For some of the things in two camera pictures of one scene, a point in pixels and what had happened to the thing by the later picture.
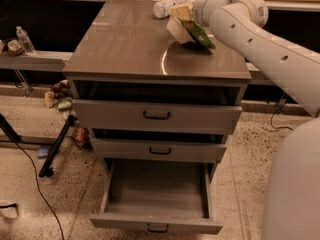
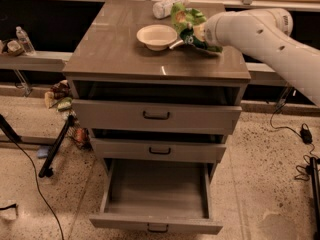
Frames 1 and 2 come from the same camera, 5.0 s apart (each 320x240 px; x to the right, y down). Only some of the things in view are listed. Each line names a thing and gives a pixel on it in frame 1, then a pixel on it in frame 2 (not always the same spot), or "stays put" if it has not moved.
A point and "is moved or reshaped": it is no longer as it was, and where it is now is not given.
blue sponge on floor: [42, 152] stays put
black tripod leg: [46, 168] stays put
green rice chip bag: [198, 33] is moved or reshaped
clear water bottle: [25, 40] stays put
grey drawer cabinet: [157, 108] stays put
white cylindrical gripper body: [201, 9] to [213, 31]
